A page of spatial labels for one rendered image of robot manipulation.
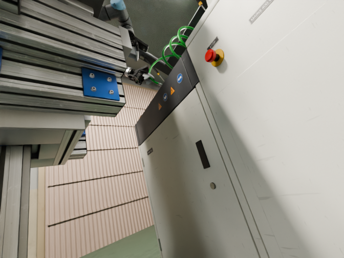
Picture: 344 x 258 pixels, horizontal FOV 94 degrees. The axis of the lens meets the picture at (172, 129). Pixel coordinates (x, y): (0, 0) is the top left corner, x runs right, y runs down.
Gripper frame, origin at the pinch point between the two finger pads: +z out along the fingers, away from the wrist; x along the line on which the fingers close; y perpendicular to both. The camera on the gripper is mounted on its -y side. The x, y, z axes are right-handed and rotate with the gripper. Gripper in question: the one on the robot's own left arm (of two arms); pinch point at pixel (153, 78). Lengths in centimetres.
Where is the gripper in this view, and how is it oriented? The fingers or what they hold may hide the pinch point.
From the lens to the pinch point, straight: 122.5
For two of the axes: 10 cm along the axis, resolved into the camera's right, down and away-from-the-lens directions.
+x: -1.6, -5.1, -8.4
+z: 8.3, 3.9, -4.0
